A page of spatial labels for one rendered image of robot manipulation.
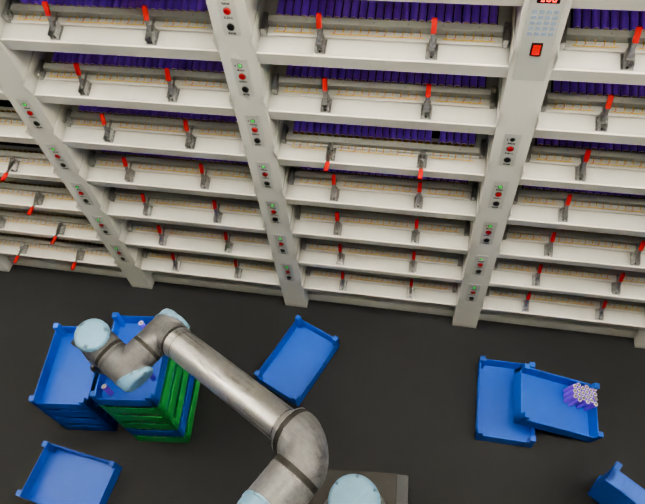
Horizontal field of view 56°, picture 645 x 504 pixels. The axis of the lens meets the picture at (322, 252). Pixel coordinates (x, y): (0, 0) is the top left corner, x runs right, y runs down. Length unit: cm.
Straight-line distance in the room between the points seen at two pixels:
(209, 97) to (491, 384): 149
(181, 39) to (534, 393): 170
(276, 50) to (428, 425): 147
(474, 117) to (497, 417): 121
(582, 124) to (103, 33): 124
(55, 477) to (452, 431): 148
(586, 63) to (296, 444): 106
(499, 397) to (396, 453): 45
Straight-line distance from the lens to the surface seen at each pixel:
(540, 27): 147
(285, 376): 248
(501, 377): 250
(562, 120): 170
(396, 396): 243
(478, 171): 180
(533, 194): 197
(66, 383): 245
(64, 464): 262
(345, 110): 168
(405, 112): 167
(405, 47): 155
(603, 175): 186
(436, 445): 238
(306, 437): 137
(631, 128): 173
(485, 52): 155
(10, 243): 300
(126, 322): 227
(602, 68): 157
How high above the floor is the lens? 228
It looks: 56 degrees down
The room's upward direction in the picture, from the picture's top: 8 degrees counter-clockwise
